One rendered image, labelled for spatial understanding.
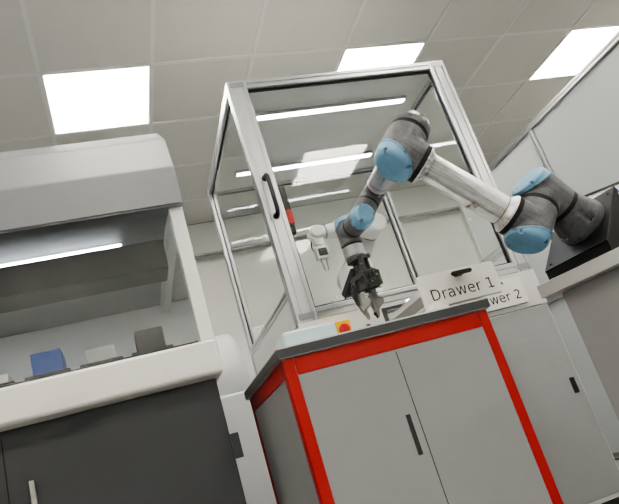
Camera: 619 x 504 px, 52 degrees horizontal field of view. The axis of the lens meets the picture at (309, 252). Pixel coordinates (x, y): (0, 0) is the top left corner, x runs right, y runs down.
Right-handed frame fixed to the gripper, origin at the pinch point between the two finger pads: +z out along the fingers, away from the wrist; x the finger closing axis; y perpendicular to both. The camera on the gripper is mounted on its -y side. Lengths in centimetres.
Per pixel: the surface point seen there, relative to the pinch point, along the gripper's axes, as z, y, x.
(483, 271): -2.5, 25.7, 30.6
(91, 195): -56, -18, -78
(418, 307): 2.3, 10.4, 11.7
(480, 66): -193, -72, 241
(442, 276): -3.9, 21.0, 16.1
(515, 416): 43, 42, 0
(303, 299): -15.6, -22.4, -8.8
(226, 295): -120, -316, 121
